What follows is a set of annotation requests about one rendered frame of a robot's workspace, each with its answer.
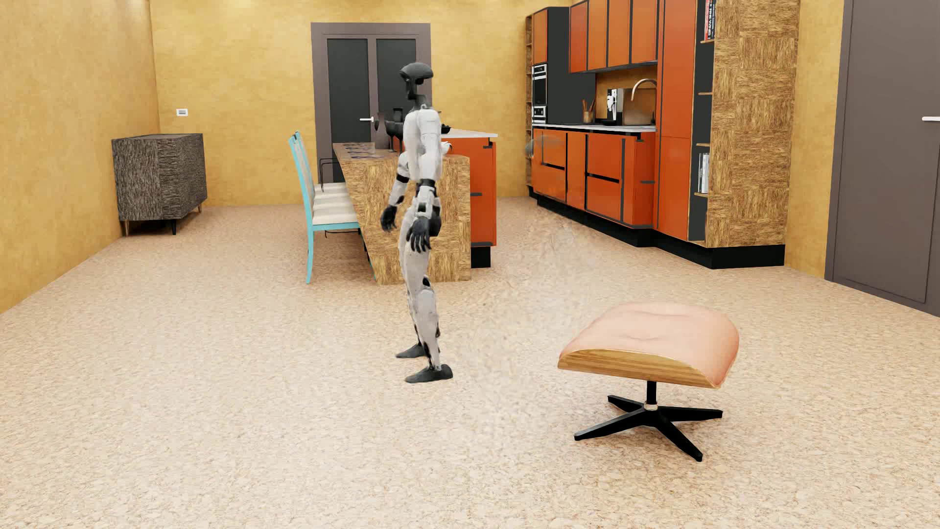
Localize robot white torso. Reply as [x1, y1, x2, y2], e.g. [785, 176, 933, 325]
[402, 105, 446, 186]

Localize orange kitchen cabinets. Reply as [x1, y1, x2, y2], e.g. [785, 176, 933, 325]
[569, 0, 659, 73]
[530, 125, 657, 229]

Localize dark grey double door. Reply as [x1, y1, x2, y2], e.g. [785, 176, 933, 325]
[310, 22, 432, 183]

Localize orange upper kitchen cabinets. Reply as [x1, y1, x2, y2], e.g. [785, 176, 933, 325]
[569, 0, 659, 73]

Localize orange island cabinet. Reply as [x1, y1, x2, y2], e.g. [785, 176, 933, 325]
[441, 129, 499, 269]

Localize dark grey textured sideboard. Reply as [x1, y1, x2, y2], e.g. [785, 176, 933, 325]
[112, 133, 208, 237]

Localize woven wood bookshelf column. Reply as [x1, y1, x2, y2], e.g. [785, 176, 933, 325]
[689, 0, 801, 249]

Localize tall orange cabinet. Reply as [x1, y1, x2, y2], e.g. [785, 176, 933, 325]
[656, 0, 697, 242]

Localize built-in silver oven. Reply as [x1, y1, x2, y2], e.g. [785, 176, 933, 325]
[531, 63, 548, 124]

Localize woven wood island counter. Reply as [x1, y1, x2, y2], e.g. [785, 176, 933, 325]
[332, 142, 471, 285]

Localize peach cushioned swivel chair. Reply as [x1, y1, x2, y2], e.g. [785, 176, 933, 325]
[557, 302, 740, 462]

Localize robot right leg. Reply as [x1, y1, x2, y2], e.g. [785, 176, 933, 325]
[396, 323, 442, 360]

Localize robot dark grey head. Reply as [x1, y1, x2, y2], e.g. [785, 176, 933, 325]
[399, 62, 434, 104]

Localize large grey door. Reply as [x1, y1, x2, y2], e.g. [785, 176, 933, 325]
[824, 0, 940, 318]

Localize orange lower kitchen cabinets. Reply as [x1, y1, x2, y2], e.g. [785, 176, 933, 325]
[530, 125, 657, 229]

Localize teal chair white seat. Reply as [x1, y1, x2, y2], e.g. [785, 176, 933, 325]
[288, 134, 366, 285]
[295, 131, 353, 199]

